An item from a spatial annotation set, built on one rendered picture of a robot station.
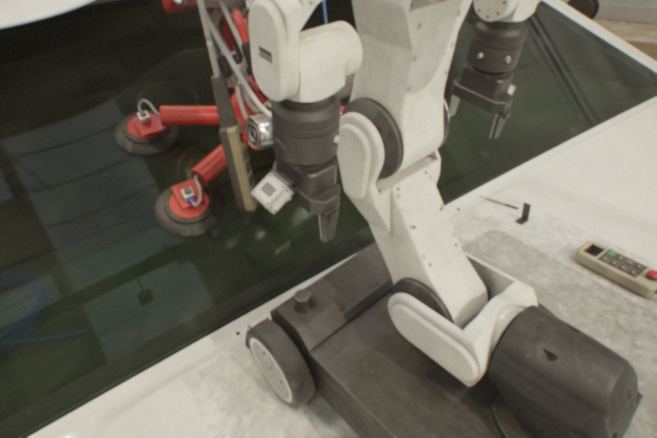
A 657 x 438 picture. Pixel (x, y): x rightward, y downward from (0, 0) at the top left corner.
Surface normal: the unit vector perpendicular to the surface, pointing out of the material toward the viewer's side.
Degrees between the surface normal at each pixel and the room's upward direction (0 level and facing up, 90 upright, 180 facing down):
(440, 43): 100
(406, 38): 115
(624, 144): 53
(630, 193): 57
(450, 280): 46
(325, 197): 11
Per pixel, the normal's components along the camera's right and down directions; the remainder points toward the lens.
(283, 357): 0.22, -0.53
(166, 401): -0.17, -0.80
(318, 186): 0.65, 0.52
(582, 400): -0.59, -0.07
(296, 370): 0.45, -0.18
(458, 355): -0.76, 0.41
